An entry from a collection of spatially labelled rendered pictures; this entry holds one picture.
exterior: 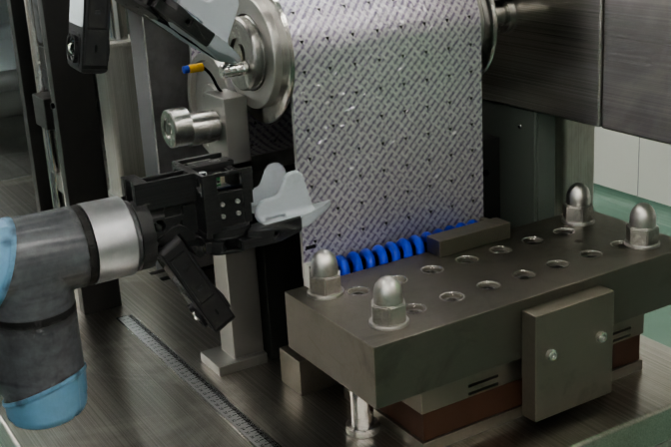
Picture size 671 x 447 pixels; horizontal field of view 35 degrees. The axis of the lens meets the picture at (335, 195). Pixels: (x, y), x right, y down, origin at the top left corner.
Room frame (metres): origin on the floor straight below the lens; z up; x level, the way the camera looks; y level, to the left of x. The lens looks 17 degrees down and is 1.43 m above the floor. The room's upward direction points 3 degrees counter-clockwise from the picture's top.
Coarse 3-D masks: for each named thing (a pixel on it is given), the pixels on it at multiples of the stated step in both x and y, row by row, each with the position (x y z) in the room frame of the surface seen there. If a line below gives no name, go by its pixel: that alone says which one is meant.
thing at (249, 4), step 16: (240, 0) 1.08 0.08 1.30; (256, 0) 1.05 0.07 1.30; (256, 16) 1.05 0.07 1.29; (480, 16) 1.15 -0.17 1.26; (272, 32) 1.03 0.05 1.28; (272, 48) 1.02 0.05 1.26; (272, 64) 1.02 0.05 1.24; (272, 80) 1.03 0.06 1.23; (256, 96) 1.06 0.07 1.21; (272, 96) 1.03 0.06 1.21
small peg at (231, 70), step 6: (222, 66) 1.03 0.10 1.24; (228, 66) 1.03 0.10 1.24; (234, 66) 1.04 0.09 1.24; (240, 66) 1.04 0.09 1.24; (246, 66) 1.04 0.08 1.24; (222, 72) 1.03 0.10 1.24; (228, 72) 1.03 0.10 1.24; (234, 72) 1.03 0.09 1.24; (240, 72) 1.04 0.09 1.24; (246, 72) 1.04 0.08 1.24; (222, 78) 1.04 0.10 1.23
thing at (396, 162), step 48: (384, 96) 1.08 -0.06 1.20; (432, 96) 1.11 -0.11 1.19; (480, 96) 1.14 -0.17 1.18; (336, 144) 1.05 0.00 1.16; (384, 144) 1.08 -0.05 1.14; (432, 144) 1.11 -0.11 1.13; (480, 144) 1.14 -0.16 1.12; (336, 192) 1.04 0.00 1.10; (384, 192) 1.07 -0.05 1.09; (432, 192) 1.11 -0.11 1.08; (480, 192) 1.14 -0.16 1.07; (336, 240) 1.04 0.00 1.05; (384, 240) 1.07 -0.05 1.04
